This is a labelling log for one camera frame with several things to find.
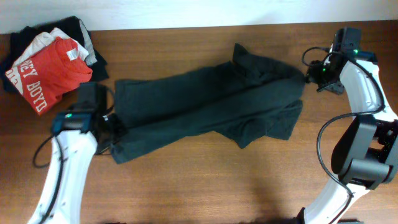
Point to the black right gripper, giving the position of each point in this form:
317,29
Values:
318,76

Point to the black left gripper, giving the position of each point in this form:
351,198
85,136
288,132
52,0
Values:
109,128

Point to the dark green t-shirt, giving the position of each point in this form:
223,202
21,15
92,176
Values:
245,99

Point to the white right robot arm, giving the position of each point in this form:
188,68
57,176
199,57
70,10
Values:
366,154

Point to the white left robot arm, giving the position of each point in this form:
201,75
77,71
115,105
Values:
86,129

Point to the red printed folded shirt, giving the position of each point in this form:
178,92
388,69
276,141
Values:
50,73

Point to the black folded garment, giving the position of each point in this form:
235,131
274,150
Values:
73,27

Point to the white grey folded shirt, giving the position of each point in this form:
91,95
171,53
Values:
43,40

